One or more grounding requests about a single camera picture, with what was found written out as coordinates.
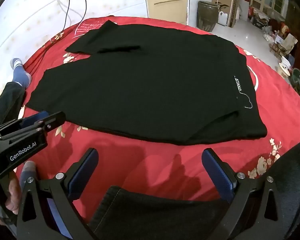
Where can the pile of household clutter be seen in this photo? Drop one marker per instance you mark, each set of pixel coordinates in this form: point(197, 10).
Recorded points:
point(282, 42)

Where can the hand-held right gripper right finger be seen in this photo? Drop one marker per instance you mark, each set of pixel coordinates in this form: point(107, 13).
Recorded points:
point(218, 177)

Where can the tall cardboard box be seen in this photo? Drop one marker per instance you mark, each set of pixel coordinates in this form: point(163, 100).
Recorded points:
point(227, 0)

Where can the person's dark stitched clothing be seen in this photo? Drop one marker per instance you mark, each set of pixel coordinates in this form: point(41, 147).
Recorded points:
point(152, 217)

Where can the white plastic jug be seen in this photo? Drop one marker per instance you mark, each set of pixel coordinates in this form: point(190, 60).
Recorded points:
point(222, 20)

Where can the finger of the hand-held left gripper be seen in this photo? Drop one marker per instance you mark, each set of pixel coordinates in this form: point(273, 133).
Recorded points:
point(55, 120)
point(35, 118)

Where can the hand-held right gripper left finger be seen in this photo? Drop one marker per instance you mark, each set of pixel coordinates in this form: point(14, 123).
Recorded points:
point(83, 170)

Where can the person's dark trouser leg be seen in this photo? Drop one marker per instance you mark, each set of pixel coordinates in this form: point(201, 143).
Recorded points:
point(5, 102)

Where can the red floral blanket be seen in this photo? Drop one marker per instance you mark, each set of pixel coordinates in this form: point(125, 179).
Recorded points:
point(165, 160)

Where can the dark ceramic jar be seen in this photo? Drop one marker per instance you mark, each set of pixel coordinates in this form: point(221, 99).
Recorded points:
point(207, 17)

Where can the person's left hand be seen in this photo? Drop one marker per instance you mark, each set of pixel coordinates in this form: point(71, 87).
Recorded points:
point(13, 192)

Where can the black pants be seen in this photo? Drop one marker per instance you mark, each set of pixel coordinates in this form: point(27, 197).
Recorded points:
point(152, 85)

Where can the person's blue sock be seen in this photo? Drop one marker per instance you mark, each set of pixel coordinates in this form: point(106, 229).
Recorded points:
point(20, 76)

